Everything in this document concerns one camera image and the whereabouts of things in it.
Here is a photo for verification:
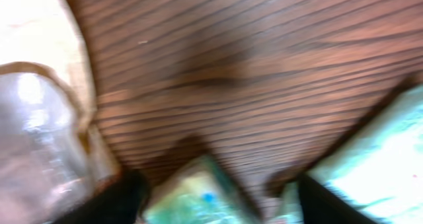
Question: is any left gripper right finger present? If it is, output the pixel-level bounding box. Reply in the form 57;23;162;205
297;174;376;224

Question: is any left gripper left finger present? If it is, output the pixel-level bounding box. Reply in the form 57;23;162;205
54;170;150;224

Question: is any teal tissue pack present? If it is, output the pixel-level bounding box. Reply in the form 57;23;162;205
272;86;422;224

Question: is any brown white snack bag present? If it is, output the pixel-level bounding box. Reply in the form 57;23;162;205
1;0;120;223

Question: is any teal white tissue packet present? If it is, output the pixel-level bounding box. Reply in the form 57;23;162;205
143;155;260;224

